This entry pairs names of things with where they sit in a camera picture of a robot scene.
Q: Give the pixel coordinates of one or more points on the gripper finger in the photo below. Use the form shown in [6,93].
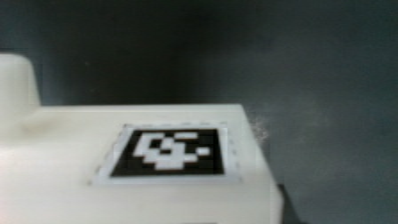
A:
[290,215]

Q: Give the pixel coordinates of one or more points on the white drawer box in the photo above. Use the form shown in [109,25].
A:
[126,164]

